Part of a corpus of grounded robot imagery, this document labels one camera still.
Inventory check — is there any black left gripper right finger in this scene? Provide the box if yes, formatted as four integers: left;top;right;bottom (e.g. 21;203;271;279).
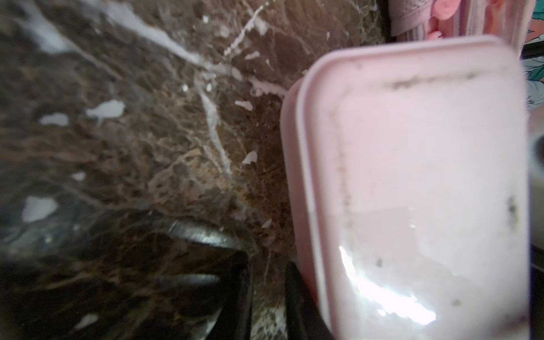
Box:
285;262;334;340

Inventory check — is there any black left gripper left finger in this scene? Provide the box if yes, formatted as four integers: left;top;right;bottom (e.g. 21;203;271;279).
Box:
206;251;254;340

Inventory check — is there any pink pencil case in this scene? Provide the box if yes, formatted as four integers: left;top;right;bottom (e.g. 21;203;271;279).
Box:
280;35;530;339

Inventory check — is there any pink student backpack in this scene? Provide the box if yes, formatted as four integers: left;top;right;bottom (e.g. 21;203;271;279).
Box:
388;0;537;53

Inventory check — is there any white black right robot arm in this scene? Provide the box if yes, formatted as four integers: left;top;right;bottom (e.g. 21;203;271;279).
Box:
528;106;543;248

